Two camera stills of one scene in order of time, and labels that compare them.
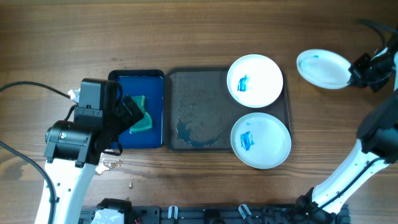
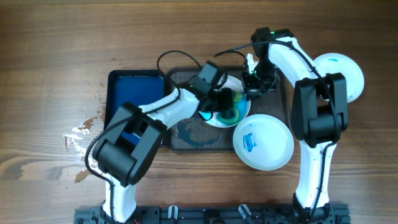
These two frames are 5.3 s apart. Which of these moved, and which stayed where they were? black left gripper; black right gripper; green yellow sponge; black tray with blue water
Moved: green yellow sponge; black left gripper; black right gripper
Stayed: black tray with blue water
